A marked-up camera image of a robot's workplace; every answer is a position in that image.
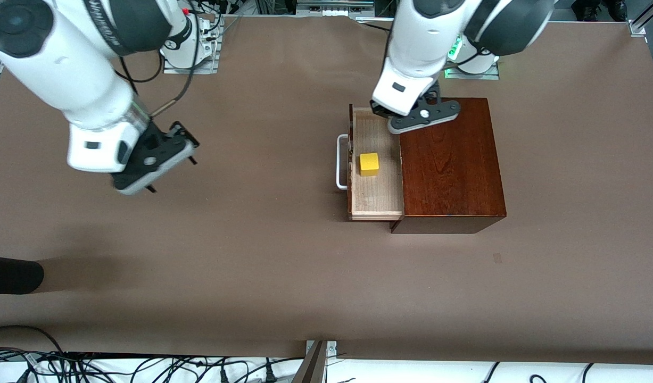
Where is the grey metal frame bracket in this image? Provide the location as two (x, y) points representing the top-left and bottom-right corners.
(292, 340), (337, 383)

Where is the black cable with plug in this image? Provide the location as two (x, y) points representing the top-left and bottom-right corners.
(241, 357), (305, 383)
(196, 361), (252, 383)

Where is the dark brown wooden cabinet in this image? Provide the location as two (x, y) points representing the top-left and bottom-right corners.
(389, 97), (507, 235)

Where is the short black right arm cable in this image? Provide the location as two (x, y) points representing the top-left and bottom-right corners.
(116, 53), (164, 84)

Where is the silver table corner bracket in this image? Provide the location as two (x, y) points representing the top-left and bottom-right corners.
(629, 0), (653, 38)

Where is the black cylinder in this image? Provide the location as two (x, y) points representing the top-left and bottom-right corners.
(0, 255), (45, 295)

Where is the wooden drawer with white handle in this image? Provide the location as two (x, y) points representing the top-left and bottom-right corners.
(335, 104), (405, 221)

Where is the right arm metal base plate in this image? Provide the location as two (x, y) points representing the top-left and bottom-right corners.
(163, 21), (220, 75)

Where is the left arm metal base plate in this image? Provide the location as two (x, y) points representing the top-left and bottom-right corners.
(444, 53), (501, 80)

